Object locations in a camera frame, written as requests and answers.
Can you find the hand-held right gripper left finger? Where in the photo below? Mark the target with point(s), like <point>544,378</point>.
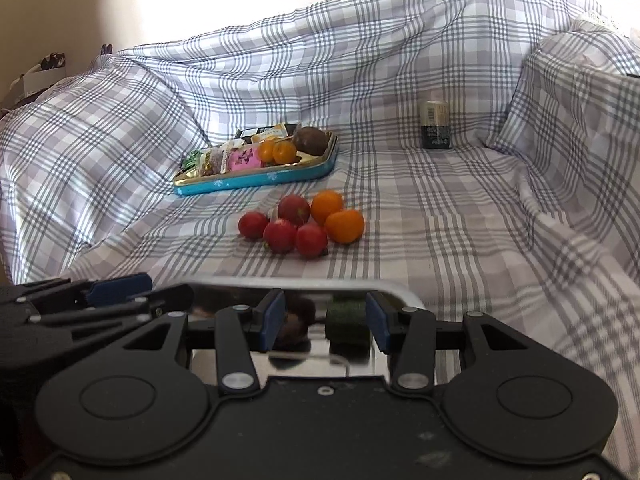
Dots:
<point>272,320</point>

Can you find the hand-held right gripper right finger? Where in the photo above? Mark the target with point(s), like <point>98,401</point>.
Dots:
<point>378,322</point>

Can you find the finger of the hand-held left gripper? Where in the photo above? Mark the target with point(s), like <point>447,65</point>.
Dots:
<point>170,300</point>
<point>120,286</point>

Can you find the dark water chestnut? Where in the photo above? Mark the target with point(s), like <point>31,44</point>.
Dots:
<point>295,327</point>

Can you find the green cucumber piece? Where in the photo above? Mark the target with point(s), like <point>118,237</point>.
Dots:
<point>345,325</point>

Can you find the stainless steel tray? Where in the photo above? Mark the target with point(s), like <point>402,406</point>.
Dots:
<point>350,360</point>

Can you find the red radish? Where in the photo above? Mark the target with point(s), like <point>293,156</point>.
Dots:
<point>311,240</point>
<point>280,236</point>
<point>253,224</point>
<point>294,209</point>

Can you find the orange mandarin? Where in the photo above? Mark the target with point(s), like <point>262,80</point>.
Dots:
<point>327,206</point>
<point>345,226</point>

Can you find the plaid bed sheet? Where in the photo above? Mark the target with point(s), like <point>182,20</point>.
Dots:
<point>450,235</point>

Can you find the blue tin tray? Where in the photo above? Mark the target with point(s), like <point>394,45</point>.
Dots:
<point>250,182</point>

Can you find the green wrapped candy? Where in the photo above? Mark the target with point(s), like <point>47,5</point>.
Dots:
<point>191,160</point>

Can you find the brown snack packet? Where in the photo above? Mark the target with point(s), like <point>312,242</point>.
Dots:
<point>212,160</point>

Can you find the pink snack packet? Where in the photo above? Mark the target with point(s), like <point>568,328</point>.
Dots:
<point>244,159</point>

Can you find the small orange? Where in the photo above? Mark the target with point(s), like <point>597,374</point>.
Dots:
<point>286,153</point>
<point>266,151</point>

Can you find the black snack packet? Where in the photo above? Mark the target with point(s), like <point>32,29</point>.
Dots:
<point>247,135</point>

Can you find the dark brown round fruit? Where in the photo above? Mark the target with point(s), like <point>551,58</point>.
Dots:
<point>310,140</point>

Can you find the yellow snack packet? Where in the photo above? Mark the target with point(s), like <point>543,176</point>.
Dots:
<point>274,132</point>

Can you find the dark green can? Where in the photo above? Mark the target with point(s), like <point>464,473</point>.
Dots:
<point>435,125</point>

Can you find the dark purple clip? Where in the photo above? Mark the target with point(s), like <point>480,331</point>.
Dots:
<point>106,49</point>

